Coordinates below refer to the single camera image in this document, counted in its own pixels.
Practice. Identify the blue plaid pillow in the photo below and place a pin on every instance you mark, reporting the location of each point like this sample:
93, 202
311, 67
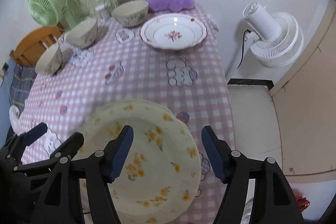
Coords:
23, 79

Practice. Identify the green desk fan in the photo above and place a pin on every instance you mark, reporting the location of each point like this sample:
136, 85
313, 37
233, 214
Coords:
51, 12

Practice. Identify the wall power socket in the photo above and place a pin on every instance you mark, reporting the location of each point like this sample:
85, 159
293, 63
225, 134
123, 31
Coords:
3, 71

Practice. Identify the red snack package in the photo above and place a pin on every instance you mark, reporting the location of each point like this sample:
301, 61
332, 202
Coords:
302, 203

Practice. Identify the yellow floral plate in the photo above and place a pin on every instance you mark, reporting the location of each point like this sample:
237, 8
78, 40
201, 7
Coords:
162, 172

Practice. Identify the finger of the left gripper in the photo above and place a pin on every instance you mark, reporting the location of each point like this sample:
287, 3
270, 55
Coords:
67, 145
17, 144

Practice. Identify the cotton swab container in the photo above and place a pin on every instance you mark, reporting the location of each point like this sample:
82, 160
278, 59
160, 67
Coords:
102, 11

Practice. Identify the white floor fan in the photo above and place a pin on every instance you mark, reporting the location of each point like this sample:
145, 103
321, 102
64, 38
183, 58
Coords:
276, 39

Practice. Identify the white plastic bag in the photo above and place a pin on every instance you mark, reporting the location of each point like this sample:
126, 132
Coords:
14, 119

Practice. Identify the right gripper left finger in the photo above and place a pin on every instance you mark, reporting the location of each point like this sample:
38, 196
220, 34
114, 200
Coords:
60, 200

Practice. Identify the white red floral plate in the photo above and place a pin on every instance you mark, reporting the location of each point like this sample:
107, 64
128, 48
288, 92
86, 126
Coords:
173, 31

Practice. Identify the beige bowl wall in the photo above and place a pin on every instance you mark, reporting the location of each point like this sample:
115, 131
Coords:
131, 14

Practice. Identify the beige bowl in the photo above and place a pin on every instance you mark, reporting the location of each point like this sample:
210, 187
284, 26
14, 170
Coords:
50, 61
83, 35

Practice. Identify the wooden bed headboard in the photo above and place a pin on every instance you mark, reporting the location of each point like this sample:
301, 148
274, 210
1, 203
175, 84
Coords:
33, 45

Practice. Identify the pink checkered tablecloth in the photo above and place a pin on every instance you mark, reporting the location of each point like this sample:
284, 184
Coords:
119, 66

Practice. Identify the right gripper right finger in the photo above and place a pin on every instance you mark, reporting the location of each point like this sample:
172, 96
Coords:
273, 201

